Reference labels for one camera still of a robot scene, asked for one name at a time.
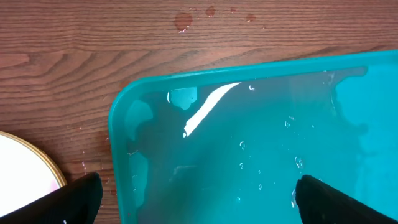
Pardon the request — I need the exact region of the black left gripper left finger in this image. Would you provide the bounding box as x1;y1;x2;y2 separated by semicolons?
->
1;172;103;224

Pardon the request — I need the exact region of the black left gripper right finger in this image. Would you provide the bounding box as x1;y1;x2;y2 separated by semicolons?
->
295;175;397;224

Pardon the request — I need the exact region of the light green plate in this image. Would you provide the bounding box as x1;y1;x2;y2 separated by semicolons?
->
1;135;61;217

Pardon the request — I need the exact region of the yellow plate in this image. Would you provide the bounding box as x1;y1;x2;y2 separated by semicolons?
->
1;131;67;187

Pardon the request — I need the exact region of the blue plastic tray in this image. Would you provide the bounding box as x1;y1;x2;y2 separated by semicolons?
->
108;50;397;223

